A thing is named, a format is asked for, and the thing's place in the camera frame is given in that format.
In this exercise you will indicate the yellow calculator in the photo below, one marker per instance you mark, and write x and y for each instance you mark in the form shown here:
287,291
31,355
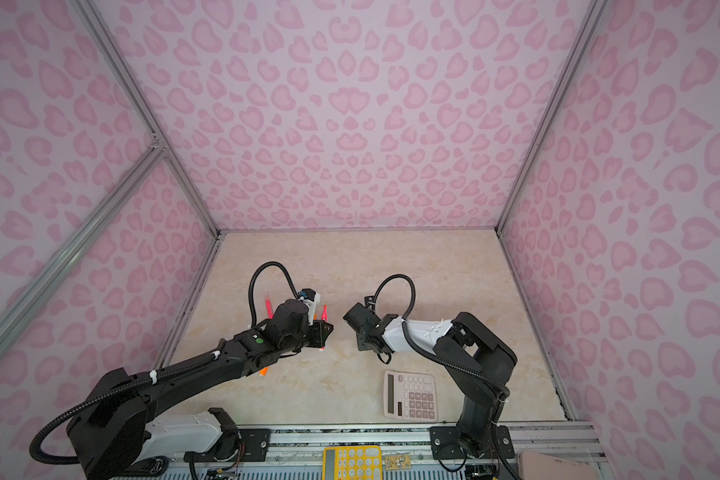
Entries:
355,462

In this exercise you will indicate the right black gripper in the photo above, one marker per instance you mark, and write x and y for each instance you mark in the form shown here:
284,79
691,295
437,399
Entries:
360,342

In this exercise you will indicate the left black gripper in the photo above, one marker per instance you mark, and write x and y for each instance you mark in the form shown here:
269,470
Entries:
321,329

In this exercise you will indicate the aluminium frame strut left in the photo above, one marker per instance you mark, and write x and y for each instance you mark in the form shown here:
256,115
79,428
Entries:
15,319

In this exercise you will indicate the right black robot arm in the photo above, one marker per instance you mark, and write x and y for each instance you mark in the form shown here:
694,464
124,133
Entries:
477,360

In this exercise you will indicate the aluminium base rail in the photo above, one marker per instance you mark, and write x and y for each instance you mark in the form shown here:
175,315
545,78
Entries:
567,449

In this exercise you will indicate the small brown circuit board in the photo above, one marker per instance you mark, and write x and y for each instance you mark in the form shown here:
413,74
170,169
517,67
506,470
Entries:
398,462

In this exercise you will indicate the pink desk calculator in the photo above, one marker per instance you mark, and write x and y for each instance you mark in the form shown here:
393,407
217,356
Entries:
409,397

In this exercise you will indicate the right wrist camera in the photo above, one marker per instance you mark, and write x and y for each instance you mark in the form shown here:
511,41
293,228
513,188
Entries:
370,300

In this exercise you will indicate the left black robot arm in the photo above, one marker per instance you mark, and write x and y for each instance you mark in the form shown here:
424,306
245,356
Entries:
108,432

